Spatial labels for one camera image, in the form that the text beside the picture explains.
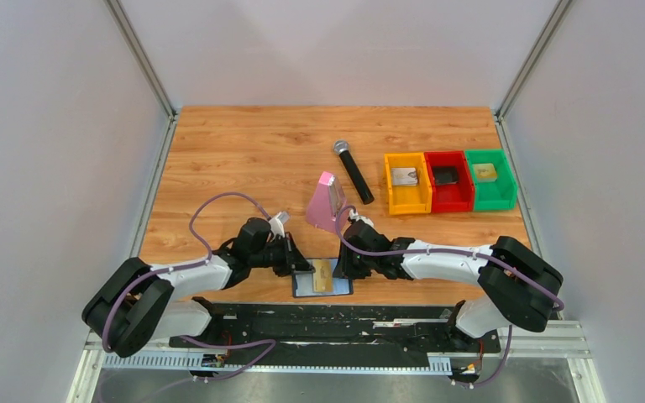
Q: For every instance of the white cards in yellow bin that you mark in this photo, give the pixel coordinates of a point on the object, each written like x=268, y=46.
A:
x=404, y=176

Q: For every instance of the red plastic bin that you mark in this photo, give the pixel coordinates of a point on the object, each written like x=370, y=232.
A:
x=453, y=198

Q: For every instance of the yellow plastic bin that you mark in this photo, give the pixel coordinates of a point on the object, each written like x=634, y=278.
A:
x=403, y=200

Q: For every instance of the gold VIP card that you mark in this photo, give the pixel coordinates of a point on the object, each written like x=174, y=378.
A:
x=322, y=280

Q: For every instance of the black cards in red bin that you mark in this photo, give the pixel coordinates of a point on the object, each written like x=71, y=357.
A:
x=445, y=175

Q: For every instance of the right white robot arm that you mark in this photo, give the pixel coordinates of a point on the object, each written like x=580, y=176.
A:
x=520, y=288

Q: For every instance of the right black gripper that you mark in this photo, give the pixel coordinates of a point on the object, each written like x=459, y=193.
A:
x=345, y=269

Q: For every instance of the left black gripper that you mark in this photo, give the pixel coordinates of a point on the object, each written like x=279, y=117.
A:
x=293, y=259

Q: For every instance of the pink metronome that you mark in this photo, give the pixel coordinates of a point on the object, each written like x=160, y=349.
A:
x=327, y=201

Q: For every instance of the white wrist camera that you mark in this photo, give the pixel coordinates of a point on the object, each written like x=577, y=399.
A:
x=356, y=217
x=279, y=222

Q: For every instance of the black microphone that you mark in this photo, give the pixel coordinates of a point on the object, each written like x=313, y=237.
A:
x=341, y=149

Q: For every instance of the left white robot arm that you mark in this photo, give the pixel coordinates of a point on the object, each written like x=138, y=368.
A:
x=142, y=302

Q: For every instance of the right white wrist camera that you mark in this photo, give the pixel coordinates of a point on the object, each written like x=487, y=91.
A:
x=356, y=217

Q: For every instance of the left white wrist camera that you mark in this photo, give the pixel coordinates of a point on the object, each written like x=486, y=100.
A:
x=279, y=222

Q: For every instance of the green plastic bin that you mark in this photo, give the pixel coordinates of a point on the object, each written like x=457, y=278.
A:
x=495, y=194

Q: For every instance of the gold cards in green bin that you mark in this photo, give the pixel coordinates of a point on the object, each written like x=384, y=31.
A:
x=484, y=172

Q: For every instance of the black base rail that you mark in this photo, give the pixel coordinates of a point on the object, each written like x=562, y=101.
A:
x=342, y=335

